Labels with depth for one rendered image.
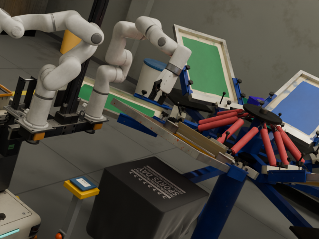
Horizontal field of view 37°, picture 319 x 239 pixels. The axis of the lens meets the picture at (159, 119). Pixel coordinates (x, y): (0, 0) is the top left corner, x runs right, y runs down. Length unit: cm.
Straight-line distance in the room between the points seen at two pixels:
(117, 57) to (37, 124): 58
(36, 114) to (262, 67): 485
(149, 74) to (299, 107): 301
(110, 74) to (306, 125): 218
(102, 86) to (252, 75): 444
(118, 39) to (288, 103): 229
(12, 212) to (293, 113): 253
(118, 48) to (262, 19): 446
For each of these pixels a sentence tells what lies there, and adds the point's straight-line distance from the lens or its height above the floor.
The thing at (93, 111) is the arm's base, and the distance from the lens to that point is 272.
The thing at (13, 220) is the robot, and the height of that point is 28.
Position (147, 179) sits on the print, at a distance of 271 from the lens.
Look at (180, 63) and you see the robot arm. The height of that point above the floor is 169.
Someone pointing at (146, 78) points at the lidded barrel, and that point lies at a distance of 697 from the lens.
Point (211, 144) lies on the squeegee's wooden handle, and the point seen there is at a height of 120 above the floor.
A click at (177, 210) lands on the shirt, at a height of 93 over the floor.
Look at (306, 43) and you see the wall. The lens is 668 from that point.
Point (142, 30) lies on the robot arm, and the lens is 244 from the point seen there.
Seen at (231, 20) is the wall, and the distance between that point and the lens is 706.
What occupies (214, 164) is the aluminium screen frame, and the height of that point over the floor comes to 125.
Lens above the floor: 213
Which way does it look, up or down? 19 degrees down
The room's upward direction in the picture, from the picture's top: 21 degrees clockwise
